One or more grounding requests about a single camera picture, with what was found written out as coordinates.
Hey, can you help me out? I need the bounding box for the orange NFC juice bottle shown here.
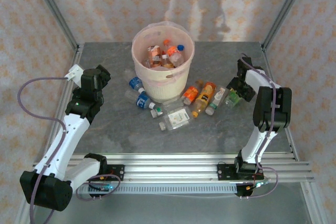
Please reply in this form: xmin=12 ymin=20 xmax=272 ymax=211
xmin=181 ymin=79 xmax=205 ymax=105

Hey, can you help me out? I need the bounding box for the aluminium side rail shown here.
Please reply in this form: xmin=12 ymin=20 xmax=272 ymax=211
xmin=261 ymin=45 xmax=325 ymax=224
xmin=14 ymin=44 xmax=85 ymax=224

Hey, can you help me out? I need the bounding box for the blue label clear water bottle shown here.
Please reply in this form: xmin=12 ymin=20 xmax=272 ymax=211
xmin=123 ymin=68 xmax=144 ymax=90

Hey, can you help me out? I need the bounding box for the perforated metal cable tray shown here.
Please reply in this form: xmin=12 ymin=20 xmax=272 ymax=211
xmin=39 ymin=184 xmax=238 ymax=195

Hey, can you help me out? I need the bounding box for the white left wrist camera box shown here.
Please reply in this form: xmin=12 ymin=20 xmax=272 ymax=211
xmin=65 ymin=63 xmax=85 ymax=83

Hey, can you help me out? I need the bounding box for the blue label bottle white cap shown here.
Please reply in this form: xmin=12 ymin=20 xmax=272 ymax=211
xmin=124 ymin=89 xmax=156 ymax=111

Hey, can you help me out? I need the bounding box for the clear plastic box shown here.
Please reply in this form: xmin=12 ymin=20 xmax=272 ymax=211
xmin=162 ymin=98 xmax=184 ymax=112

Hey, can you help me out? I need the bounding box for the small green label bottle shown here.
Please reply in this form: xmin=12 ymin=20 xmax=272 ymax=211
xmin=150 ymin=105 xmax=164 ymax=119

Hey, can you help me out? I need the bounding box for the small orange label bottle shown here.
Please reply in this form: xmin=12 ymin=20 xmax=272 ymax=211
xmin=163 ymin=39 xmax=184 ymax=66

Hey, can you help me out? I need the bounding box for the white label bottle green cap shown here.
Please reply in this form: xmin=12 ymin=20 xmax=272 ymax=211
xmin=205 ymin=85 xmax=228 ymax=116

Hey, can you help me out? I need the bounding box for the yellow juice bottle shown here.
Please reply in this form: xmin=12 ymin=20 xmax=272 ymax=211
xmin=191 ymin=81 xmax=217 ymax=119

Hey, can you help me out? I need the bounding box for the aluminium front rail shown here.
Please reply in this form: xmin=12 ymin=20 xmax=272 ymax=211
xmin=27 ymin=153 xmax=314 ymax=183

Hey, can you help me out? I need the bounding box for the aluminium frame post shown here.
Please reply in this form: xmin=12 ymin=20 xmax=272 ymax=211
xmin=261 ymin=0 xmax=314 ymax=51
xmin=27 ymin=0 xmax=81 ymax=53

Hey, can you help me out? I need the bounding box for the small circuit board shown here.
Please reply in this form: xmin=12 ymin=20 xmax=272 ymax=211
xmin=246 ymin=180 xmax=271 ymax=190
xmin=89 ymin=183 xmax=114 ymax=193

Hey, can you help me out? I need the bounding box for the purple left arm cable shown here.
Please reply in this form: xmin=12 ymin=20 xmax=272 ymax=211
xmin=17 ymin=76 xmax=122 ymax=224

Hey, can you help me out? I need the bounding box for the white plastic bin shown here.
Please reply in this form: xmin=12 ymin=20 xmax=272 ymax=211
xmin=131 ymin=21 xmax=195 ymax=103

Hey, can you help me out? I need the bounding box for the clear container white green label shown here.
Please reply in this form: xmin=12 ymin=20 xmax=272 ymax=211
xmin=163 ymin=107 xmax=194 ymax=132

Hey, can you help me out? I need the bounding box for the copper label plastic bottle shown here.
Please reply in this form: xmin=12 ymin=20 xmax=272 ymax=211
xmin=146 ymin=45 xmax=162 ymax=68

